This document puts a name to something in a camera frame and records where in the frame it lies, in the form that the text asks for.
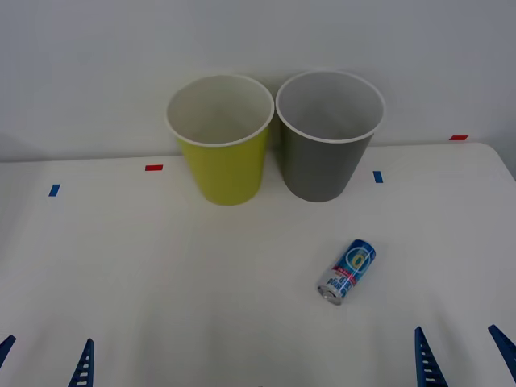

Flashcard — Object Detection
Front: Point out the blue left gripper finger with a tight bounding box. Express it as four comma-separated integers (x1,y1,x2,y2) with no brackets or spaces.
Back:
0,335,17,364
67,338,95,387

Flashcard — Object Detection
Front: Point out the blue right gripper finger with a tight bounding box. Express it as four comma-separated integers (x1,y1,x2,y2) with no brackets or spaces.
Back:
487,324,516,372
414,326,449,387

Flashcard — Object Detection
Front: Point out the blue and silver drink can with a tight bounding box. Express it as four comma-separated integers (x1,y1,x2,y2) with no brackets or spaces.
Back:
315,239,377,307

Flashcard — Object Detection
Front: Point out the grey plastic waste bin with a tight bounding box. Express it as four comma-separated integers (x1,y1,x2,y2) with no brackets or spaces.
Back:
275,69,387,204

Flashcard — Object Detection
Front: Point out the yellow-green plastic waste bin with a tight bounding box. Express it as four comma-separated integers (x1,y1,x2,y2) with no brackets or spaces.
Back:
164,73,277,207

